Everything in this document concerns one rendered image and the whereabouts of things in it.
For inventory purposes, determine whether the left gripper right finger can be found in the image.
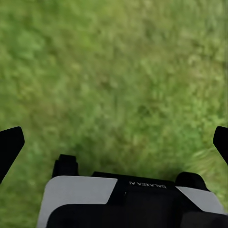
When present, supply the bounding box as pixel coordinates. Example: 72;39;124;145
213;126;228;164

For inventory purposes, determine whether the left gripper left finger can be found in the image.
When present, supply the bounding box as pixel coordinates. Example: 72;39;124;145
0;126;25;183

